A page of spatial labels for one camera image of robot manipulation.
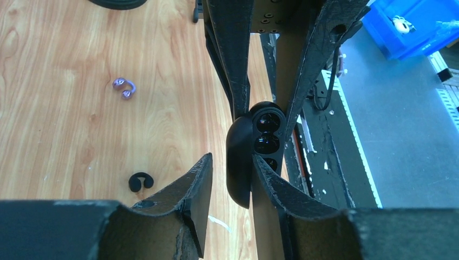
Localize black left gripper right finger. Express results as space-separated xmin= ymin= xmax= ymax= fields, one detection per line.
xmin=252 ymin=155 xmax=458 ymax=259

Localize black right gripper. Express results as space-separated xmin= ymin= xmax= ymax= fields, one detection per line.
xmin=203 ymin=0 xmax=369 ymax=137

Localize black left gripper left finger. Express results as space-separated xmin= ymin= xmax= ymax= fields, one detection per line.
xmin=1 ymin=153 xmax=213 ymax=259

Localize black clip earbud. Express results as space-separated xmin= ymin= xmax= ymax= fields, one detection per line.
xmin=128 ymin=172 xmax=154 ymax=193

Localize black earbud charging case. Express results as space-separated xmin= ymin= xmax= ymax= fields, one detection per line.
xmin=226 ymin=101 xmax=286 ymax=209

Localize blue plastic bin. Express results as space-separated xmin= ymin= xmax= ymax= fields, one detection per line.
xmin=362 ymin=0 xmax=458 ymax=60

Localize purple clip earbud right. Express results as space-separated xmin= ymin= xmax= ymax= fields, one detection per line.
xmin=112 ymin=77 xmax=136 ymax=100

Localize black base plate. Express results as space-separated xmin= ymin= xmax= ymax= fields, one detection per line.
xmin=285 ymin=79 xmax=382 ymax=209

